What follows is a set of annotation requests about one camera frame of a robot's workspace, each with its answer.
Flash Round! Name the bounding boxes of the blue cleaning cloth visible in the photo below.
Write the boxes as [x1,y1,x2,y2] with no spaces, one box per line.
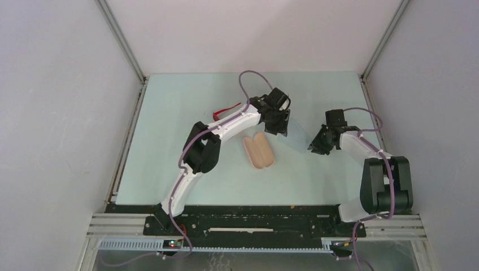
[278,117,312,154]

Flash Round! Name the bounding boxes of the pink glasses case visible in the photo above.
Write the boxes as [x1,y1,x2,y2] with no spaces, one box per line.
[243,132,276,169]

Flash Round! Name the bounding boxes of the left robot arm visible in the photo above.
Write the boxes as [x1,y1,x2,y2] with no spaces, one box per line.
[156,102,290,235]

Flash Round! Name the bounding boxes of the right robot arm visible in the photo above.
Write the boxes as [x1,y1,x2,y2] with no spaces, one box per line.
[307,125,413,236]

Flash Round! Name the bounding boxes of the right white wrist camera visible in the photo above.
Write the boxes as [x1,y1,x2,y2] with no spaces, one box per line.
[325,109,348,128]

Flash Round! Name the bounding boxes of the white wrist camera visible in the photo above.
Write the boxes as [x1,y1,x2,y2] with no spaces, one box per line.
[262,88,291,111]
[325,109,348,128]

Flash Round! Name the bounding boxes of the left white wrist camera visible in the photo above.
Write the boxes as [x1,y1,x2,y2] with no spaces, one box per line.
[262,88,291,111]

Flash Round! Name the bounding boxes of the red frame sunglasses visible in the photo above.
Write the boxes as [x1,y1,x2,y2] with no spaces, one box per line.
[212,103,241,121]

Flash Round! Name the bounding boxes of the right aluminium frame post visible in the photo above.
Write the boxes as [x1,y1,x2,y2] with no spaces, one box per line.
[359,0,413,113]

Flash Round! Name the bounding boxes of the aluminium frame post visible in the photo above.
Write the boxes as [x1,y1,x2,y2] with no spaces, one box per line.
[359,0,413,113]
[95,0,146,119]

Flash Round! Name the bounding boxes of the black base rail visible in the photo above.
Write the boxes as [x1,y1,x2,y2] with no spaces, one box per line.
[106,204,366,250]

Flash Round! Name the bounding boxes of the left aluminium frame post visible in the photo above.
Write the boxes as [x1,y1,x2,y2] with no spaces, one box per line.
[95,0,146,119]

